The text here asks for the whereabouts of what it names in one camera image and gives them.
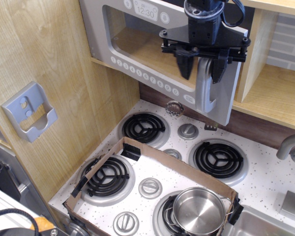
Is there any hanging metal strainer ladle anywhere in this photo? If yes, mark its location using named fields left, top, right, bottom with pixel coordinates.
left=165, top=100, right=184, bottom=118

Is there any metal sink basin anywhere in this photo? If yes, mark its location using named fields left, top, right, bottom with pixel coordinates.
left=222, top=205, right=295, bottom=236

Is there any middle silver stove knob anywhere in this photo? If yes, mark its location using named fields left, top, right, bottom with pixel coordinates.
left=163, top=148, right=182, bottom=160

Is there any centre silver stove knob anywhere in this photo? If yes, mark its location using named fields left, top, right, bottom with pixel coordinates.
left=138, top=177, right=163, bottom=199

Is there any silver toy faucet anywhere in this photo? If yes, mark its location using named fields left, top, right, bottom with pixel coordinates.
left=276, top=135, right=295, bottom=162

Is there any front right black burner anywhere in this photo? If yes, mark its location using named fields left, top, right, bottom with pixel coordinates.
left=152, top=191, right=187, bottom=236

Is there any back silver stove knob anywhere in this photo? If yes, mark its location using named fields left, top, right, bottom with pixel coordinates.
left=177, top=123, right=199, bottom=140

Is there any wooden shelf board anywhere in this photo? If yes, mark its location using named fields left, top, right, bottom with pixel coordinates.
left=91, top=58, right=295, bottom=130

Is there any front silver stove knob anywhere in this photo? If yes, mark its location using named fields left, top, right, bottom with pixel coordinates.
left=113, top=211, right=140, bottom=236

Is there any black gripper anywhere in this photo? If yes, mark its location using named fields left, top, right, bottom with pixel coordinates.
left=159, top=17, right=251, bottom=84

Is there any silver oven front knob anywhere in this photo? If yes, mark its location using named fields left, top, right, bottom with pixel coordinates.
left=68, top=222, right=89, bottom=236

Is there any front left black burner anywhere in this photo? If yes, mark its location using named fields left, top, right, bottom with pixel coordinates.
left=81, top=155, right=135, bottom=207

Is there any grey wall phone holder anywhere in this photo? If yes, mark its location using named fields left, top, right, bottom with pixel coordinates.
left=1, top=81, right=58, bottom=143

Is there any black braided cable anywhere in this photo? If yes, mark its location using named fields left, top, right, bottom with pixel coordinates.
left=0, top=208, right=40, bottom=236

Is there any hanging metal slotted spatula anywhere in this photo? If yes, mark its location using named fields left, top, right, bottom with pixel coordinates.
left=204, top=123, right=218, bottom=131

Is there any silver stove knob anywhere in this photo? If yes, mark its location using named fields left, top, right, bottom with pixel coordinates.
left=177, top=123, right=199, bottom=140
left=138, top=177, right=163, bottom=199
left=113, top=211, right=140, bottom=236
left=163, top=148, right=182, bottom=160

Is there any back left black burner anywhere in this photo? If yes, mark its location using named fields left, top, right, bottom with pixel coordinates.
left=117, top=112, right=170, bottom=149

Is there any silver toy microwave door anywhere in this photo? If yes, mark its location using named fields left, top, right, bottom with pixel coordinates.
left=80, top=0, right=242, bottom=125

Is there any stainless steel pot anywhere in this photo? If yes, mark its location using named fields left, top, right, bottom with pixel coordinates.
left=173, top=187, right=234, bottom=236

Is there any black burner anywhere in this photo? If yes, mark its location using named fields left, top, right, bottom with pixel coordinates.
left=152, top=191, right=187, bottom=236
left=81, top=155, right=135, bottom=207
left=188, top=139, right=249, bottom=186
left=117, top=112, right=170, bottom=149

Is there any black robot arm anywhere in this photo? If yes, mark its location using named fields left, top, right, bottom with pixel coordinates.
left=159, top=0, right=251, bottom=84

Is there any brown cardboard barrier frame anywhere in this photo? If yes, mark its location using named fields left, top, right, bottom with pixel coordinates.
left=64, top=138, right=237, bottom=236

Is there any back right black burner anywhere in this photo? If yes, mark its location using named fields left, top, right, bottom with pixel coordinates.
left=188, top=139, right=249, bottom=186

